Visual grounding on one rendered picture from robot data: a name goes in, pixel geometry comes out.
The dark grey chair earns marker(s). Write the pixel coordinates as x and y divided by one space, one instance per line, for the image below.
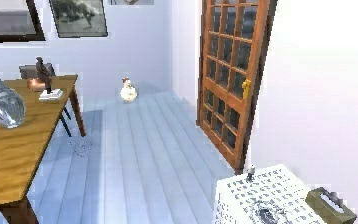
28 70

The clear glass vase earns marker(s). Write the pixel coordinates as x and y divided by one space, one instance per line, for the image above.
3 103

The white patterned side table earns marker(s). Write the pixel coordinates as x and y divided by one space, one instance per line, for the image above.
263 200

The brown wooden table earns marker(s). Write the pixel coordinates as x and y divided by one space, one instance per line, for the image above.
27 133

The black framed grey picture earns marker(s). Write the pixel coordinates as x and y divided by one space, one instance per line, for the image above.
78 17

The dark bird statue white base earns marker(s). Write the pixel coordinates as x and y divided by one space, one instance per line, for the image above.
45 78

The olive green tissue box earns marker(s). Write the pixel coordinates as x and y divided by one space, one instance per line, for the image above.
330 206

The small grey white figurine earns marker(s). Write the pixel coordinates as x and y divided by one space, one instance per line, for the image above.
250 172

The brown wooden glass-pane door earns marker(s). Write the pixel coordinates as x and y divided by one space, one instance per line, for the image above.
232 76

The copper round bowl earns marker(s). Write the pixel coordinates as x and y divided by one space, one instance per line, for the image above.
36 84

